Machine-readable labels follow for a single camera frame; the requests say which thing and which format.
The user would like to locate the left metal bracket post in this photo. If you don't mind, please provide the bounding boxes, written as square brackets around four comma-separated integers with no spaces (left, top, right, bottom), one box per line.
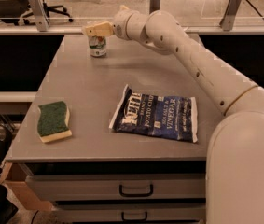
[28,0,49,32]

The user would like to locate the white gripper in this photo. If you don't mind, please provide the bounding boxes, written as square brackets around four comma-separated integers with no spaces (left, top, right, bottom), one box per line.
[82,5,137,40]

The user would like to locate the middle metal bracket post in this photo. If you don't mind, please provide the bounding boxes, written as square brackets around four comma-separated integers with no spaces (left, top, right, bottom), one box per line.
[149,0,160,13]

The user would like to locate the blue Kettle chips bag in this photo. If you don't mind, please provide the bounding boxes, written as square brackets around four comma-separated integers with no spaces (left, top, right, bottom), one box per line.
[109,85,198,143]

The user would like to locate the black drawer handle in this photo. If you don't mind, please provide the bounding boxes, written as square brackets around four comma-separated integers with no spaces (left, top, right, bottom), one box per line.
[118,184,154,198]
[120,211,148,222]

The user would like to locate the grey drawer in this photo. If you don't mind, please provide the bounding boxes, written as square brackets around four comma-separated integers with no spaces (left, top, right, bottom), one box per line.
[25,174,205,202]
[52,203,206,224]

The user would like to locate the black lower drawer handle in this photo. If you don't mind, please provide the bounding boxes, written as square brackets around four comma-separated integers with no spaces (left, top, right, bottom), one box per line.
[120,211,148,222]

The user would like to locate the grey lower drawer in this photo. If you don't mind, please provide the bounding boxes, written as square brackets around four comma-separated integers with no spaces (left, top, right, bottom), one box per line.
[52,203,206,224]

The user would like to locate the grey upper drawer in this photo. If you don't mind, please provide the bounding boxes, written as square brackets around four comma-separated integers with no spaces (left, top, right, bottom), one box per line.
[25,174,205,202]

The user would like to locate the cardboard box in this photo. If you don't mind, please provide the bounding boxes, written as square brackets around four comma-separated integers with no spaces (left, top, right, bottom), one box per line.
[0,162,52,211]

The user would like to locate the metal bracket post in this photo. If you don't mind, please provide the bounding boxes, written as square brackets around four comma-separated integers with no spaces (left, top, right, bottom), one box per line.
[219,0,242,31]
[28,0,49,32]
[149,0,160,13]

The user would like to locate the right metal bracket post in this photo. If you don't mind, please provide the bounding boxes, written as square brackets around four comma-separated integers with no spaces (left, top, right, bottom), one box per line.
[219,0,242,31]

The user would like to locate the black upper drawer handle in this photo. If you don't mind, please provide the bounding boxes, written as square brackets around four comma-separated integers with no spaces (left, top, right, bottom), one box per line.
[118,184,154,198]

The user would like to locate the green and yellow sponge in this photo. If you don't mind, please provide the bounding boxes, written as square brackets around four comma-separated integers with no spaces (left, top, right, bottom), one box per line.
[37,101,72,143]

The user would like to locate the green 7up soda can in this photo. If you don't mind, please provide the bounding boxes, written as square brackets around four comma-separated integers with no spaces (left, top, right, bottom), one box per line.
[88,36,106,57]

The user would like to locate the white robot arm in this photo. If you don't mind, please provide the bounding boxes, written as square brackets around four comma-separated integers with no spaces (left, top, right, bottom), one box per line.
[82,7,264,224]

